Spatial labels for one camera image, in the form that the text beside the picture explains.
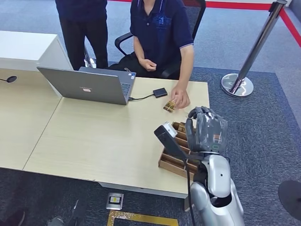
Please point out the person's right hand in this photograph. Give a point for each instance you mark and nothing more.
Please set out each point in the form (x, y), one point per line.
(148, 65)

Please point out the person's left hand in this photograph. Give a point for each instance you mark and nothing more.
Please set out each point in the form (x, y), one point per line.
(182, 96)

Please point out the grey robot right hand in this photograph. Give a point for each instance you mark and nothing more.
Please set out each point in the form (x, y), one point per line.
(209, 134)

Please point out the brown patterned card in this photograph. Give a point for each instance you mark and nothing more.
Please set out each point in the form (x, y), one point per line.
(181, 127)
(170, 106)

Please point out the wooden slotted card holder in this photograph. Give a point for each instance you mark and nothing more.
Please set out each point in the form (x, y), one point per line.
(173, 163)

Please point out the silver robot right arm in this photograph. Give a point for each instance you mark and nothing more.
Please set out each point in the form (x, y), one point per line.
(219, 187)

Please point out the person's right forearm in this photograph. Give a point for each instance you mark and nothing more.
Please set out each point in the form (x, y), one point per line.
(139, 51)

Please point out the person's left forearm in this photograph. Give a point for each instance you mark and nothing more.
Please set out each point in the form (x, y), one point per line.
(185, 68)

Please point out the seated person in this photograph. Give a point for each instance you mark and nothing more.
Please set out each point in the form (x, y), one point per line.
(162, 31)

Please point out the standing person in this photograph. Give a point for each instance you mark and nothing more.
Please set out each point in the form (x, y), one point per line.
(82, 28)

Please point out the black external drive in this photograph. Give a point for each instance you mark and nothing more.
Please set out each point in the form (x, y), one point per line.
(160, 92)

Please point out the grey laptop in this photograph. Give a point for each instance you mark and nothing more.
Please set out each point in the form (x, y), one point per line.
(89, 85)

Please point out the black office chair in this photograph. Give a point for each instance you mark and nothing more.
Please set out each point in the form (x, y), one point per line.
(199, 15)

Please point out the red barrier belt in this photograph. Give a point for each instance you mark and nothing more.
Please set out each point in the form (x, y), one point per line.
(234, 5)

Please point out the yellow floor tape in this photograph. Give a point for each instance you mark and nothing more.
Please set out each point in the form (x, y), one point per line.
(141, 217)

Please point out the black round disc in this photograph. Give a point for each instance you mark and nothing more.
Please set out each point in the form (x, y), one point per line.
(291, 198)

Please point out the silver floor socket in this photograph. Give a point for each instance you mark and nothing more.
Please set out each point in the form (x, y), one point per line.
(115, 201)

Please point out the white cabinet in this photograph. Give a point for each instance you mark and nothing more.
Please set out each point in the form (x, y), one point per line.
(26, 46)

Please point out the black round desk puck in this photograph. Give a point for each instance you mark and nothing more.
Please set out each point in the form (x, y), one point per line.
(11, 79)

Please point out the dark shoe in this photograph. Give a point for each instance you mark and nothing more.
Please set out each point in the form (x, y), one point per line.
(17, 218)

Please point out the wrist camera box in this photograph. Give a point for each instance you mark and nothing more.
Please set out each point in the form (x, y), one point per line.
(168, 138)

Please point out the chrome metal frame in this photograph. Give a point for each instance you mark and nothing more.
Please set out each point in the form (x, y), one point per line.
(89, 60)

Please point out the chrome stanchion post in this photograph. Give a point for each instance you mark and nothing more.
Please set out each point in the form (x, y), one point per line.
(256, 50)

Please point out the white desk frame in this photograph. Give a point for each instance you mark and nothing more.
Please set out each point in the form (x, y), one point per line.
(141, 188)

